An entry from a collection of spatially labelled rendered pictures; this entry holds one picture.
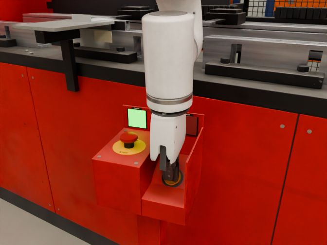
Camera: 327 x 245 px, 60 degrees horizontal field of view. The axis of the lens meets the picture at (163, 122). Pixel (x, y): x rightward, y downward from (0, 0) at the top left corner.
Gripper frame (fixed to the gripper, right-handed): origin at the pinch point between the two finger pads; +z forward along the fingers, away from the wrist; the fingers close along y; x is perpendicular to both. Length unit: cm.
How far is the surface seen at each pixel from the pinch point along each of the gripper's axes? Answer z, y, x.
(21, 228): 77, -26, -88
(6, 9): -19, -88, -121
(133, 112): -7.5, -9.8, -12.2
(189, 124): -6.2, -9.7, 1.7
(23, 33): -14, -54, -82
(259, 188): 16.8, -19.3, 19.6
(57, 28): -24, -22, -39
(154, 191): 3.5, 3.4, -2.7
